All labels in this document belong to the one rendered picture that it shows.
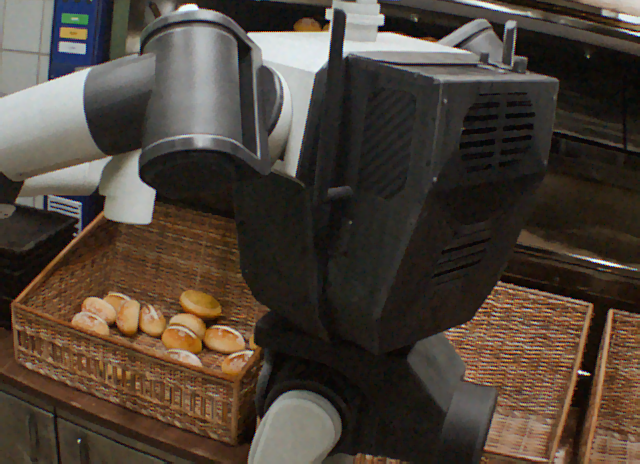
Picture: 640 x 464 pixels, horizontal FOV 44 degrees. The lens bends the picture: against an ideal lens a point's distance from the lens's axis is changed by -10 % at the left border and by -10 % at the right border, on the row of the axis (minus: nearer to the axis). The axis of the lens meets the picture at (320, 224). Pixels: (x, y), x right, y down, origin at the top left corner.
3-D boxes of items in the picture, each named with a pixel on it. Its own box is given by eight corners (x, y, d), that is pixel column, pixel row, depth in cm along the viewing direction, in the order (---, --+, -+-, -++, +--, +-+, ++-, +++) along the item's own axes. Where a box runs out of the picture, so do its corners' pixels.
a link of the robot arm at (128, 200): (62, 206, 107) (125, 227, 103) (75, 125, 106) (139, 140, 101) (113, 202, 118) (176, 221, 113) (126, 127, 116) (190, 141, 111)
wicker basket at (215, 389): (118, 292, 216) (120, 190, 207) (322, 351, 200) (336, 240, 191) (11, 364, 172) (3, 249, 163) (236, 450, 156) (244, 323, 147)
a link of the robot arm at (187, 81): (124, 195, 80) (257, 165, 77) (79, 162, 72) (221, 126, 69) (125, 89, 84) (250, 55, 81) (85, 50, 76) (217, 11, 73)
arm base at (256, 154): (211, 218, 83) (297, 180, 76) (105, 191, 74) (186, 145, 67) (205, 83, 88) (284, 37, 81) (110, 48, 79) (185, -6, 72)
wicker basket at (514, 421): (338, 355, 199) (353, 244, 189) (566, 410, 181) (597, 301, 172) (248, 455, 155) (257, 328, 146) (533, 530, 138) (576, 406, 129)
